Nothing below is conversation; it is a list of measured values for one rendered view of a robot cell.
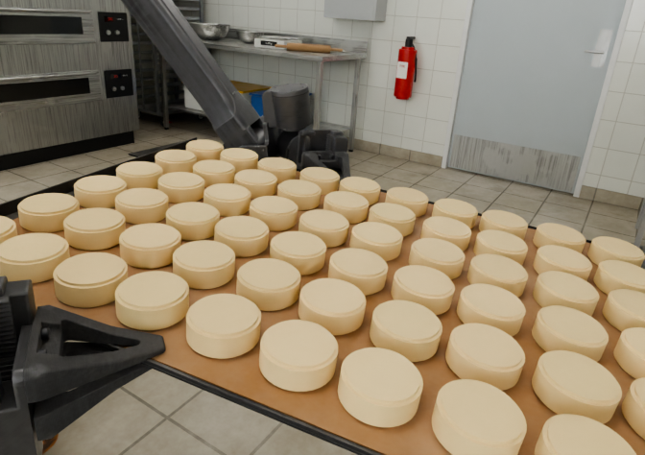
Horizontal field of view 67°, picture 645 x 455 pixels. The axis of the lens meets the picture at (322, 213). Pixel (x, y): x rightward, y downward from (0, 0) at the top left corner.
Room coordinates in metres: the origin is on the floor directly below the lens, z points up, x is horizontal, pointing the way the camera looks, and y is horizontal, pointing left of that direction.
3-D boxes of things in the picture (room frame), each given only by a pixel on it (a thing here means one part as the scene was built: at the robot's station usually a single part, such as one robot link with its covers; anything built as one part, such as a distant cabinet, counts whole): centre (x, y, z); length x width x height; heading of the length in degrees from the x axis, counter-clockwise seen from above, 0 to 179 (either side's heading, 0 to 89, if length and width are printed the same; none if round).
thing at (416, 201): (0.55, -0.10, 0.99); 0.05 x 0.05 x 0.02
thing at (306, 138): (0.71, 0.02, 0.99); 0.07 x 0.07 x 0.10; 25
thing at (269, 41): (4.51, 0.48, 0.92); 0.32 x 0.30 x 0.09; 156
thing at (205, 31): (4.95, 1.18, 0.95); 0.39 x 0.39 x 0.14
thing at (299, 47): (4.24, 0.20, 0.91); 0.56 x 0.06 x 0.06; 87
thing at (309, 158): (0.65, -0.01, 0.98); 0.09 x 0.07 x 0.07; 25
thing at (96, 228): (0.40, 0.20, 1.01); 0.05 x 0.05 x 0.02
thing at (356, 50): (4.68, 0.70, 0.49); 1.90 x 0.72 x 0.98; 59
